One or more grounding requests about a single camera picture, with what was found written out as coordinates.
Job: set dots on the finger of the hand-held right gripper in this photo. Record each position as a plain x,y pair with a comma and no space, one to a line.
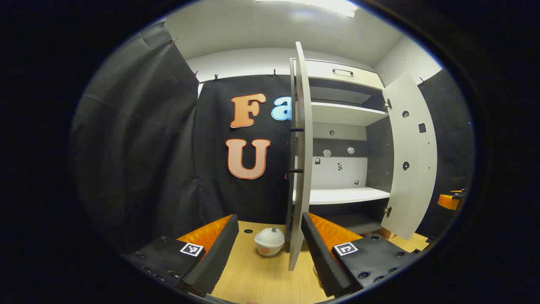
449,200

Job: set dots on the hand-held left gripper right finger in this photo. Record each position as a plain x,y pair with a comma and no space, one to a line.
320,257

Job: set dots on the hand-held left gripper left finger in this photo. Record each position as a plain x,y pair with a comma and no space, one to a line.
219,253

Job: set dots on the white cabinet door black cat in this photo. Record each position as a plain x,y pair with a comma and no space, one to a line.
411,169

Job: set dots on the white cabinet door camera sticker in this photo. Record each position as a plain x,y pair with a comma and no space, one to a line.
303,147

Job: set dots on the white and grey shoe cabinet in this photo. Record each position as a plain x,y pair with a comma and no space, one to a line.
337,114

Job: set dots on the white cabinet drawer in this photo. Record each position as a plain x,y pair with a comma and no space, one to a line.
325,71

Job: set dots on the white lidded bowl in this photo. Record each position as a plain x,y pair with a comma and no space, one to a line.
270,240

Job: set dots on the black backdrop cloth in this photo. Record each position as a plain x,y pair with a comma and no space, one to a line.
147,147

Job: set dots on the ceiling light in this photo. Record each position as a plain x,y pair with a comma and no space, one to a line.
320,5

